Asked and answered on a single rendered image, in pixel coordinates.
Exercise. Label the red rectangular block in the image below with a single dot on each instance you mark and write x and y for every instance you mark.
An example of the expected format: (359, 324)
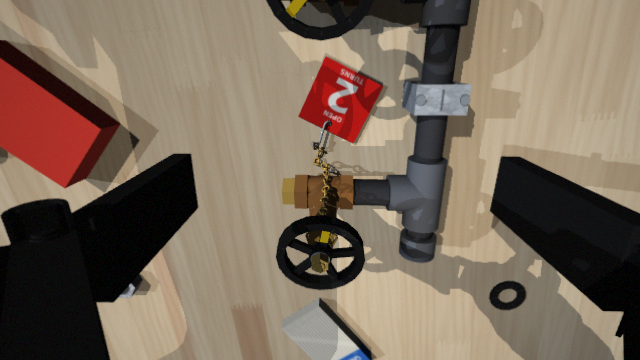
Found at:
(47, 124)

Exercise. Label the black rubber ring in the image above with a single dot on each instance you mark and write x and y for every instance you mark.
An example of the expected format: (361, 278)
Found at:
(521, 294)

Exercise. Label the grey hex nut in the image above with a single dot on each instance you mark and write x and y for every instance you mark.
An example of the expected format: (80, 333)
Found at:
(132, 288)

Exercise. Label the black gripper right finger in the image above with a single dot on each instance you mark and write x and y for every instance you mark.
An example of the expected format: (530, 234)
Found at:
(591, 240)

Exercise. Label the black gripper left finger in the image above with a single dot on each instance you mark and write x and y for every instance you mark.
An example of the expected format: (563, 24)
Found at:
(49, 310)

